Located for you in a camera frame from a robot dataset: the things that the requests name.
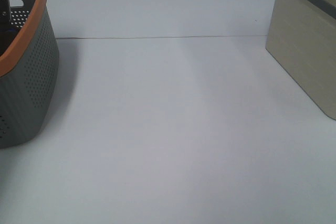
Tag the grey basket with orange rim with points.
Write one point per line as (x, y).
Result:
(29, 69)

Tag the beige bin with grey rim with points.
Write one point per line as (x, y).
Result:
(301, 38)

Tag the brown towel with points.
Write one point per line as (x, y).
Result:
(7, 37)

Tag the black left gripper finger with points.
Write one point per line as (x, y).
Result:
(5, 13)

